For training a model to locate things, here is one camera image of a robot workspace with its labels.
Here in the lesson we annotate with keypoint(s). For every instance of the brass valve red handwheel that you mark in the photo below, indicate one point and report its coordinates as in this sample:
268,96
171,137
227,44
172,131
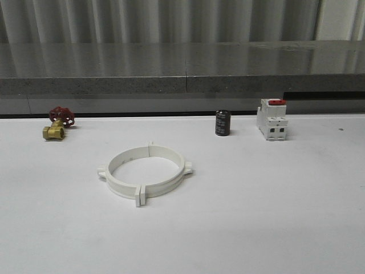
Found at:
61,118

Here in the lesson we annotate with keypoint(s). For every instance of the black cylindrical capacitor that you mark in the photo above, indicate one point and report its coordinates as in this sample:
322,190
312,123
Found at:
222,126

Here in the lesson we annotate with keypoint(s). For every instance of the grey stone shelf slab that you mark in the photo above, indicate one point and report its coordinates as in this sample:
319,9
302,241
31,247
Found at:
250,70

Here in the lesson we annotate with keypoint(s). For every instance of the white half-ring pipe clamp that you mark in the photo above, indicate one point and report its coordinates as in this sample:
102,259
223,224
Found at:
137,192

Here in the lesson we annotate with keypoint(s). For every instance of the white circuit breaker red switch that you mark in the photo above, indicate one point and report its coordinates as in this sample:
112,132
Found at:
271,119

